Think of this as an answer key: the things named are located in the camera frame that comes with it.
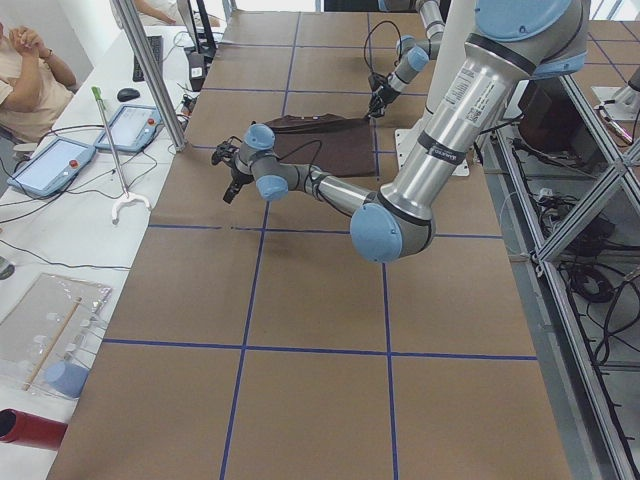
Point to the aluminium frame post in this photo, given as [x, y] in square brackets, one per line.
[137, 38]

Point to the near blue teach pendant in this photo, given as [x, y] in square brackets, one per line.
[49, 171]

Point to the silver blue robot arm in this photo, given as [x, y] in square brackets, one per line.
[509, 42]
[412, 54]

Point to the blue teach pendant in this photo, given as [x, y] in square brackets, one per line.
[49, 171]
[132, 127]

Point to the metal reacher grabber tool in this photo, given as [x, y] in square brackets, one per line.
[127, 197]

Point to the person left hand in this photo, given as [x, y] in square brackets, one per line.
[18, 38]

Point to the black box white label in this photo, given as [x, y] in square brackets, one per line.
[197, 70]

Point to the far blue teach pendant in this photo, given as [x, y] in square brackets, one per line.
[132, 127]

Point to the wooden stick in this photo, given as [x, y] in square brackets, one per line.
[50, 346]

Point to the black computer mouse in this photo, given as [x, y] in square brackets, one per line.
[127, 94]

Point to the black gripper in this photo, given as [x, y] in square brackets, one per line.
[382, 94]
[241, 175]

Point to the red cylinder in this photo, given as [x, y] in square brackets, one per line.
[26, 429]

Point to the aluminium side frame rail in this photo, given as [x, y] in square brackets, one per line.
[569, 172]

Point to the dark brown t-shirt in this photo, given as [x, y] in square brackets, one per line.
[339, 146]

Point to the clear plastic tray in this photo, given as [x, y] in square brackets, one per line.
[28, 327]

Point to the person in beige shirt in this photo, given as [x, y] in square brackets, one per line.
[34, 91]

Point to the person right hand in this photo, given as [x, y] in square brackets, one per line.
[38, 48]

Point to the light blue cup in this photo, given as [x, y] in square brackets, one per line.
[67, 378]

